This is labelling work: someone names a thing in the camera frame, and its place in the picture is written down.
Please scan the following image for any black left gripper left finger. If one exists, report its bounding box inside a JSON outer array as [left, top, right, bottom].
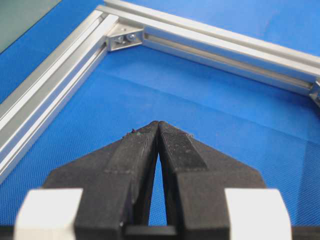
[[43, 121, 159, 232]]

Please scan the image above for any blue table cloth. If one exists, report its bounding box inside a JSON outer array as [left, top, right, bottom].
[[0, 0, 320, 225]]

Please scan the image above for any silver aluminium extrusion frame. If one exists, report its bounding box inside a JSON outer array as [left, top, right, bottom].
[[0, 0, 320, 180]]

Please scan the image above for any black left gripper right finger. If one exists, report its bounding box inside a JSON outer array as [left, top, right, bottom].
[[158, 121, 266, 234]]

